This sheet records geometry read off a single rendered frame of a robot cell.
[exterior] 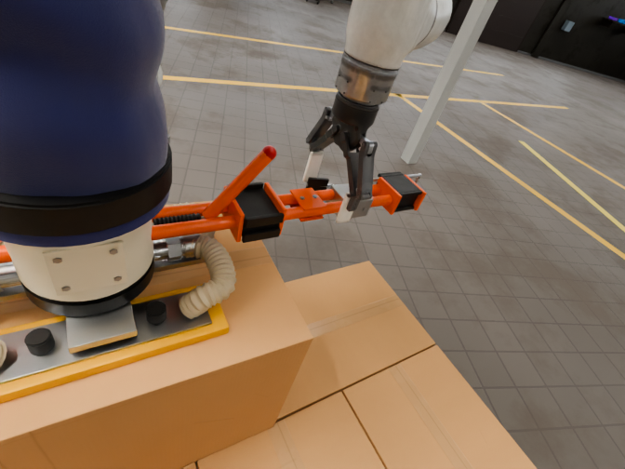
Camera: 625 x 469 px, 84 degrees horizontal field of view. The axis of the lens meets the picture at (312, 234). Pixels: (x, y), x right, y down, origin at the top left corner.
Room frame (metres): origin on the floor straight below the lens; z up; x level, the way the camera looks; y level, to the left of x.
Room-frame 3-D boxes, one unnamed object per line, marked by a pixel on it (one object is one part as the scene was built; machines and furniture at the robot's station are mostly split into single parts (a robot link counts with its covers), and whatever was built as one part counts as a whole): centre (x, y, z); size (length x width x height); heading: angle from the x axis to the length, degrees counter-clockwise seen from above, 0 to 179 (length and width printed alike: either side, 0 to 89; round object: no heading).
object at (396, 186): (0.70, -0.16, 1.07); 0.08 x 0.07 x 0.05; 131
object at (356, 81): (0.59, 0.00, 1.31); 0.09 x 0.09 x 0.06
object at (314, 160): (0.65, 0.04, 1.10); 0.03 x 0.01 x 0.07; 131
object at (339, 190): (0.62, -0.05, 1.06); 0.07 x 0.07 x 0.04; 41
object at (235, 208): (0.48, 0.11, 1.07); 0.10 x 0.08 x 0.06; 41
